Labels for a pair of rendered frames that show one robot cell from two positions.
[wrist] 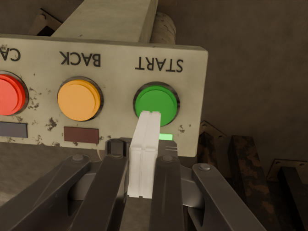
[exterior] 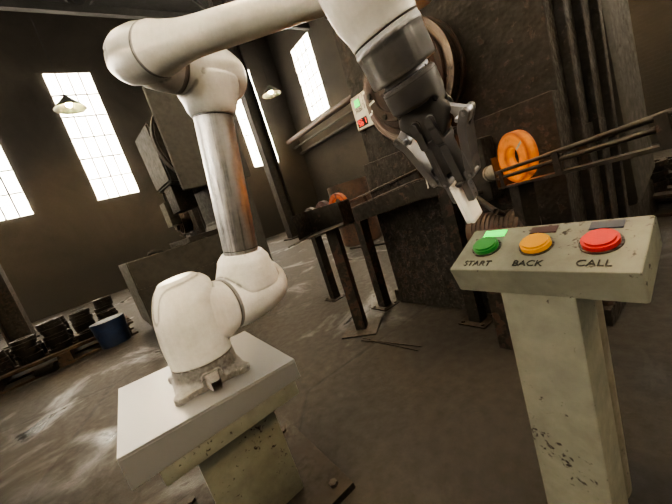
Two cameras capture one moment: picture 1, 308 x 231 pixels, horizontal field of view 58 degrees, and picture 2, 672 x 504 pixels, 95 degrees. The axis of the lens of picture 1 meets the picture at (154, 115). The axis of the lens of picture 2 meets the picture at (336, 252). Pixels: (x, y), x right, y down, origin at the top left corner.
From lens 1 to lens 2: 43 cm
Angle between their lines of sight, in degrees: 63
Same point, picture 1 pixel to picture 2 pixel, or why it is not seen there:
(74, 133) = (547, 229)
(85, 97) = (526, 242)
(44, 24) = not seen: outside the picture
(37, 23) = not seen: outside the picture
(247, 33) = (475, 427)
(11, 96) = (588, 237)
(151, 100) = (485, 245)
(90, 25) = (550, 321)
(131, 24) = (516, 322)
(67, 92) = (538, 243)
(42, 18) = not seen: outside the picture
